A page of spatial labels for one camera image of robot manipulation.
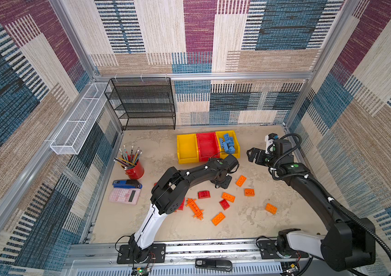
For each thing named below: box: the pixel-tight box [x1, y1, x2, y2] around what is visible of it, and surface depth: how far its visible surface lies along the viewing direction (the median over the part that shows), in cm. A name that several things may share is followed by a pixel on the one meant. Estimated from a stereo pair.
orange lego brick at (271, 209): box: [265, 202, 278, 215], surface depth 86 cm
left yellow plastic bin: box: [176, 133, 199, 165], surface depth 107 cm
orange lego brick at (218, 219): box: [211, 211, 226, 226], surface depth 84 cm
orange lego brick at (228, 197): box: [221, 192, 236, 203], surface depth 91 cm
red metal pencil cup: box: [125, 160, 145, 180], surface depth 99 cm
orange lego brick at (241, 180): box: [235, 174, 247, 187], surface depth 96 cm
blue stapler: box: [112, 179, 143, 190], surface depth 93 cm
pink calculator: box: [108, 187, 142, 206], surface depth 91 cm
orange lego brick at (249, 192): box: [244, 188, 255, 197], surface depth 92 cm
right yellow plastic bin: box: [215, 129, 241, 160], surface depth 106 cm
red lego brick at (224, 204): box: [218, 198, 230, 211], surface depth 87 cm
